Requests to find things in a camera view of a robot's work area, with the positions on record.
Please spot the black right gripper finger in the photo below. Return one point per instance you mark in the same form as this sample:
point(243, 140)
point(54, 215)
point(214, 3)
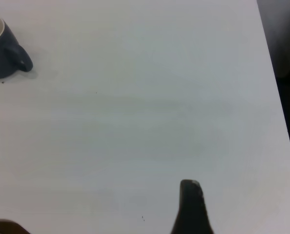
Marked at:
point(193, 212)

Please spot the dark grey-blue ceramic mug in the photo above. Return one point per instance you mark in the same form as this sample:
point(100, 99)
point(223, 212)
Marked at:
point(1, 56)

